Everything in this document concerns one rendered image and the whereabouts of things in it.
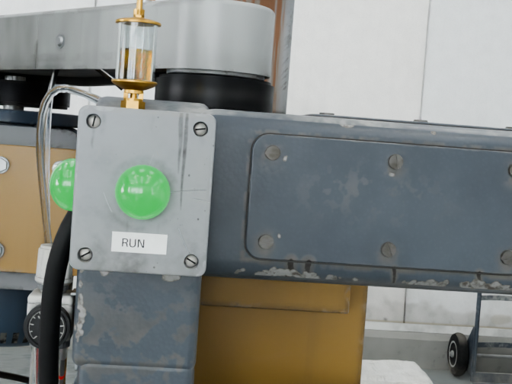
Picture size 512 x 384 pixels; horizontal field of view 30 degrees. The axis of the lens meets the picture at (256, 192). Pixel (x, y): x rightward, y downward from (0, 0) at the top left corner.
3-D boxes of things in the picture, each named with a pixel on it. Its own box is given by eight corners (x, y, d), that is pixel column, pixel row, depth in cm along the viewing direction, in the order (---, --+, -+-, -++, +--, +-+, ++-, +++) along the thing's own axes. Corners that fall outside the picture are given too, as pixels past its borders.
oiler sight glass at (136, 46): (113, 78, 59) (116, 20, 59) (115, 80, 61) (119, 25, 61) (154, 81, 59) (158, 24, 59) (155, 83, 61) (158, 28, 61)
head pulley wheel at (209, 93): (152, 106, 68) (154, 70, 68) (155, 109, 77) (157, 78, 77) (277, 115, 69) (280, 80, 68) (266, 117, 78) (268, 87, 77)
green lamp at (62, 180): (44, 211, 53) (47, 157, 52) (51, 207, 56) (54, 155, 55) (91, 214, 53) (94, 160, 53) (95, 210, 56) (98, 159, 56)
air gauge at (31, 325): (21, 349, 76) (24, 303, 76) (24, 344, 78) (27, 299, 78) (68, 352, 76) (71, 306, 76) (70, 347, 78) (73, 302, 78)
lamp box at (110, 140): (68, 269, 52) (78, 104, 52) (76, 258, 57) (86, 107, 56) (205, 277, 53) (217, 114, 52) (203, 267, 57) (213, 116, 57)
